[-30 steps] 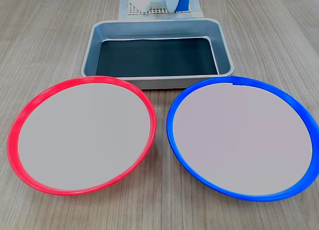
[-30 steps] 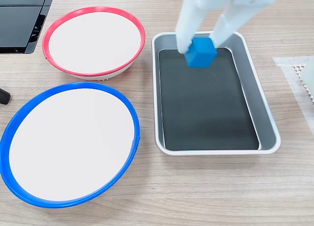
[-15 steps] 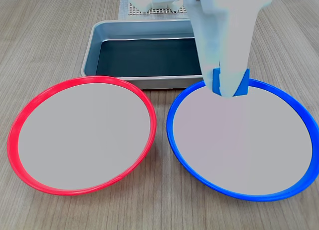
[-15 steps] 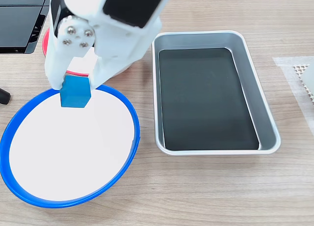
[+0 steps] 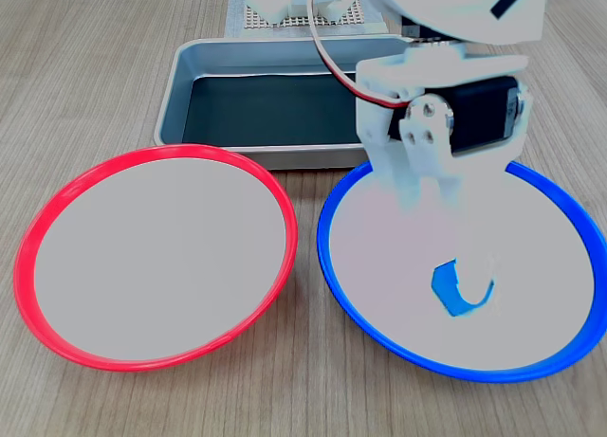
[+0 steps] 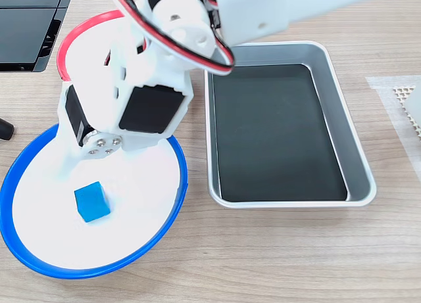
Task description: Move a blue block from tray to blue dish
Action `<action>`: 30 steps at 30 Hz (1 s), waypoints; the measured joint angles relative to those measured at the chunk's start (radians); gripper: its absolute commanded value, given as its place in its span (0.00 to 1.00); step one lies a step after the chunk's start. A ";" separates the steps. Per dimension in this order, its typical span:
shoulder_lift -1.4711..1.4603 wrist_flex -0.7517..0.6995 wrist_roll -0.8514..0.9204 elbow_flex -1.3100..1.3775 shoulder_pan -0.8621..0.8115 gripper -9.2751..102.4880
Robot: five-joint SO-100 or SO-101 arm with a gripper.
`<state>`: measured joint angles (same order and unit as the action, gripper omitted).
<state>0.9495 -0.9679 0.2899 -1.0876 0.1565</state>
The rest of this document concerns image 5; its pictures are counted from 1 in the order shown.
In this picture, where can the blue cube block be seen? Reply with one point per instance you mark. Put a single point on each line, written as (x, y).
(446, 285)

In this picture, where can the blue rimmed round dish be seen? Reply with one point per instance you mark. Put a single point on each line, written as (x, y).
(474, 342)

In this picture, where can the black tray liner mat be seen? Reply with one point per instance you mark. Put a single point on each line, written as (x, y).
(265, 110)

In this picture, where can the silver metal tray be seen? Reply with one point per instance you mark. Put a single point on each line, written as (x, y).
(265, 58)

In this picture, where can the red rimmed round dish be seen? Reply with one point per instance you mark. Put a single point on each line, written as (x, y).
(156, 261)

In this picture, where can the beige mesh grid mat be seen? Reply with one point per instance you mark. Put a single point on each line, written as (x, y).
(355, 15)

